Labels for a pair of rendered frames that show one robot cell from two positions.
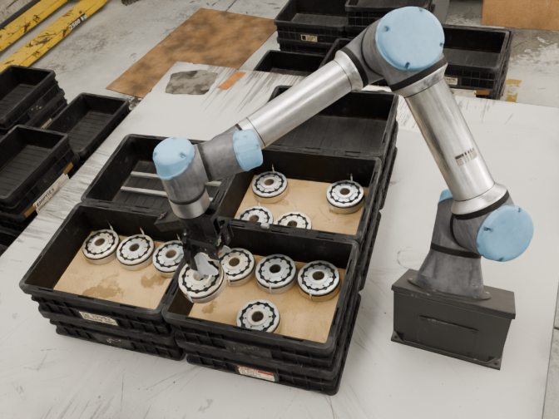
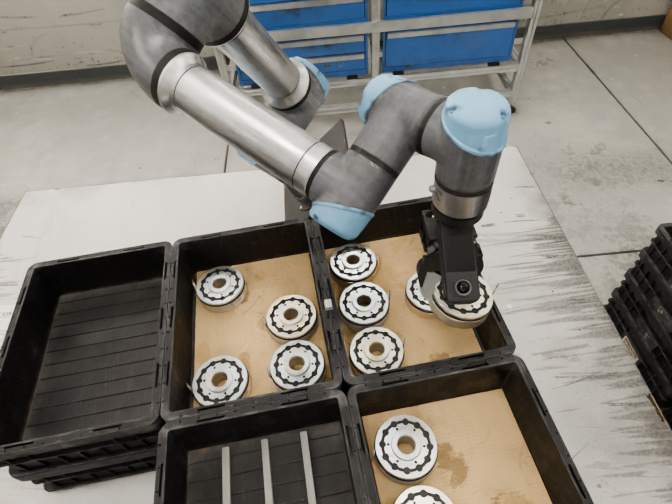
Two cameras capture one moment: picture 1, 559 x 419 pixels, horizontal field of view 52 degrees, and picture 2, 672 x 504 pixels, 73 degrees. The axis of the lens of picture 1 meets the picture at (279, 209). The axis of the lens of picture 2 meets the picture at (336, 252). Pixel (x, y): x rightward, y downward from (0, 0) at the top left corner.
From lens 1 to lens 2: 1.32 m
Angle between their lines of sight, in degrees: 72
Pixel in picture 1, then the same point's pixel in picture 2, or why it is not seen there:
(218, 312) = (441, 346)
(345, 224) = (262, 278)
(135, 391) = not seen: hidden behind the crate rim
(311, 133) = (82, 390)
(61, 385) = not seen: outside the picture
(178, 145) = (469, 96)
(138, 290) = (477, 474)
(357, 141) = (104, 321)
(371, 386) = not seen: hidden behind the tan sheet
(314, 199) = (228, 325)
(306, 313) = (392, 266)
